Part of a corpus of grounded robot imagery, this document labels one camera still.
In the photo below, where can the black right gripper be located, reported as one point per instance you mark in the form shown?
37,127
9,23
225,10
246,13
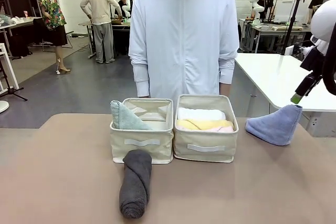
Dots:
312,61

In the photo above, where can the blue towel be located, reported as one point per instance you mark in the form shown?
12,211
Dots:
275,127

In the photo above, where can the pink towel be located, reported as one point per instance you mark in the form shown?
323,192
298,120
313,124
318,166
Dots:
225,129

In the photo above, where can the yellow towel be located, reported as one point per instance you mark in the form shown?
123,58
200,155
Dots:
204,124

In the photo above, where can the white towel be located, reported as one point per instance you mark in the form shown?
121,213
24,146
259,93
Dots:
199,113

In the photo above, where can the light green towel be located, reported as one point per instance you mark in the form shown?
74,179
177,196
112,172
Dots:
126,119

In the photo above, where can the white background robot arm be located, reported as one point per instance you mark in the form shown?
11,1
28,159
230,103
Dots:
124,1

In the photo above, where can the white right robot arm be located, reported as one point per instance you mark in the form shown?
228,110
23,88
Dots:
325,19

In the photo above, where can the person's left hand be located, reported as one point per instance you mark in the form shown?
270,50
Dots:
225,89

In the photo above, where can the person's right hand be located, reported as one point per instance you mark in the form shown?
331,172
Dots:
143,96

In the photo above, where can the white side table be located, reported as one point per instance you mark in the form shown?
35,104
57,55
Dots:
270,77

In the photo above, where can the grey cluttered background table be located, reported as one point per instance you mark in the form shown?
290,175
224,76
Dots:
273,27

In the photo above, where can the white jointed background robot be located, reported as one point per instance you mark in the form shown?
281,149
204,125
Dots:
258,1

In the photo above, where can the beige fabric bin smooth liner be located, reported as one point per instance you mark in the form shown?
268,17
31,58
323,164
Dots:
204,155

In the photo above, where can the person in white jacket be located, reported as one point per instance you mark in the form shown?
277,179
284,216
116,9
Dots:
183,37

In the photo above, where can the beige fabric bin creased liner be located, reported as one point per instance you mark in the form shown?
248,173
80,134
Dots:
141,153

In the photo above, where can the dark grey twisted towel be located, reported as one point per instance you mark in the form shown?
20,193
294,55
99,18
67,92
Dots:
136,182

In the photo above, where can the grey background work table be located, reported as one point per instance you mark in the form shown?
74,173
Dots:
120,24

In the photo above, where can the man in beige sweater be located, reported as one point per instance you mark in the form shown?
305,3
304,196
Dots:
101,11

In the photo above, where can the woman in floral blouse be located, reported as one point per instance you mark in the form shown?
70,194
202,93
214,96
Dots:
52,11

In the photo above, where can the black floor tripod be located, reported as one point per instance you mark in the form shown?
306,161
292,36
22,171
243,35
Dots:
11,93

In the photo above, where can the grey desk with clutter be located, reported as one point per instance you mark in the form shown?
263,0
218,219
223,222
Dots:
15,23

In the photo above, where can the white round floor base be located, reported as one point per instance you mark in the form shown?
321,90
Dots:
3,106

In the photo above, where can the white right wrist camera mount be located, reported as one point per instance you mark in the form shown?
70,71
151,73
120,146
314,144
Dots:
308,52

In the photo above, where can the black camera tripod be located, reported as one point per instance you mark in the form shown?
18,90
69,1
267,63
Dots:
294,19

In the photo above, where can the black metal frame stand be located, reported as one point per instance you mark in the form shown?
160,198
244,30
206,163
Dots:
275,1

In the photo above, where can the white shelf frame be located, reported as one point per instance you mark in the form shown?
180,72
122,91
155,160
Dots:
9,61

